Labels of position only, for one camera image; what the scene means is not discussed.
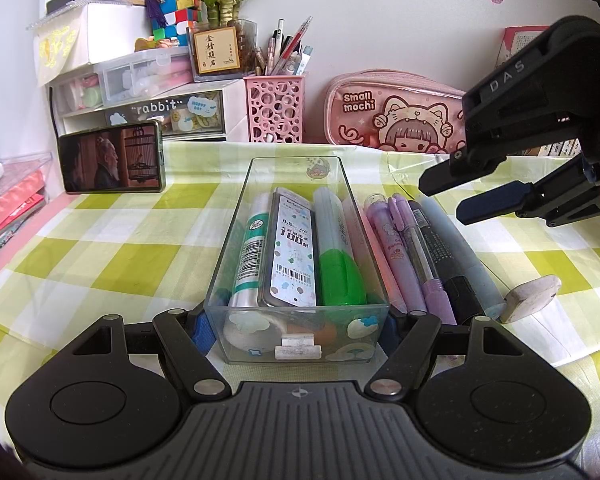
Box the green checked tablecloth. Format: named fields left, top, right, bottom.
left=0, top=141, right=600, bottom=411

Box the cartoon printed book slipcase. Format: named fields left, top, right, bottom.
left=494, top=25, right=551, bottom=68

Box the lucky bamboo in glass vase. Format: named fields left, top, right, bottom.
left=177, top=0, right=278, bottom=83

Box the white green glue stick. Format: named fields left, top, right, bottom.
left=227, top=197, right=272, bottom=311

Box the pink highlighter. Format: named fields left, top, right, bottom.
left=365, top=205, right=407, bottom=313

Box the purple clear mechanical pencil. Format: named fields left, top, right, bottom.
left=387, top=195, right=457, bottom=326

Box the grey blue highlighter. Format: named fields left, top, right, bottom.
left=422, top=195, right=507, bottom=318

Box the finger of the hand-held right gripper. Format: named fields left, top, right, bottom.
left=419, top=25, right=579, bottom=197
left=456, top=156, right=600, bottom=229

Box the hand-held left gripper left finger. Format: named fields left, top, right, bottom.
left=55, top=309, right=232, bottom=403

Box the clear storage case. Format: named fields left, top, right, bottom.
left=0, top=152, right=55, bottom=261

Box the purple cartoon print pen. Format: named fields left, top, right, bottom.
left=366, top=192, right=427, bottom=313

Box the clear small drawer box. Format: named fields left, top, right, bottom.
left=94, top=47, right=196, bottom=108

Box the small golden figurine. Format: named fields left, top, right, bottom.
left=134, top=36, right=181, bottom=53

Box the black pencil lead case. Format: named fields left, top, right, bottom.
left=262, top=187, right=318, bottom=308

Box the white drawer organiser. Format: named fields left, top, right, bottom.
left=50, top=80, right=251, bottom=143

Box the white box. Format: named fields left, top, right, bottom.
left=27, top=0, right=153, bottom=86

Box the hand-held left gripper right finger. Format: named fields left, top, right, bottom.
left=364, top=310, right=536, bottom=402

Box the bunch of pens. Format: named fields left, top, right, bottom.
left=254, top=15, right=315, bottom=78

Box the colourful puzzle cube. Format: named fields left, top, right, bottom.
left=152, top=0, right=203, bottom=41

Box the green cap highlighter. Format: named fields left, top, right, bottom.
left=312, top=187, right=368, bottom=307

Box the clear plastic organiser box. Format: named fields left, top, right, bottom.
left=203, top=156, right=391, bottom=365

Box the yellow print plastic sheet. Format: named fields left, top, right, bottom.
left=30, top=22, right=88, bottom=86

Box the white eraser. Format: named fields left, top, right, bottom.
left=500, top=275, right=563, bottom=323

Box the pink perforated pen holder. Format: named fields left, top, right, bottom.
left=244, top=74, right=307, bottom=144

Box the black smartphone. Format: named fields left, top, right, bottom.
left=57, top=120, right=167, bottom=195

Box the pink cartoon pencil case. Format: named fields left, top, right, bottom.
left=324, top=69, right=468, bottom=155

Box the black marker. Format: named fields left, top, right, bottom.
left=409, top=200, right=487, bottom=326

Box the orange highlighter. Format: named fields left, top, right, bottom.
left=286, top=321, right=338, bottom=348

